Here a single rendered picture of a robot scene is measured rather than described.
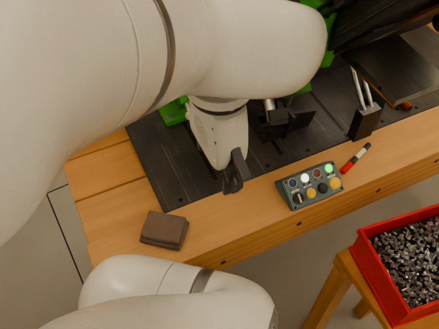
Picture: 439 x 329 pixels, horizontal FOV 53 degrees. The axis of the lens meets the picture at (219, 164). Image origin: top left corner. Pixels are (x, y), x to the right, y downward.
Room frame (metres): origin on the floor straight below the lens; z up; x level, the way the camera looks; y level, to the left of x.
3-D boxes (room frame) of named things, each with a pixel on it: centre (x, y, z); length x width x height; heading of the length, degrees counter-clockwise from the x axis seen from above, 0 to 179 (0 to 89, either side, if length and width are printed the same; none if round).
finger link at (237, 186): (0.35, -0.02, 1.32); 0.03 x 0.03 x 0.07; 25
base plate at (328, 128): (0.97, -0.27, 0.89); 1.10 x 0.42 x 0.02; 115
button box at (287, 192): (0.62, -0.23, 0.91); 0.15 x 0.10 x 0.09; 115
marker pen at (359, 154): (0.71, -0.36, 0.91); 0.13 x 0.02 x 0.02; 136
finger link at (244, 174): (0.36, -0.02, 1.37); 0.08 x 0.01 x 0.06; 25
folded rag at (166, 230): (0.49, 0.13, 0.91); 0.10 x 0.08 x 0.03; 76
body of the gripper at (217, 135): (0.40, 0.00, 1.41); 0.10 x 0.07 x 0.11; 25
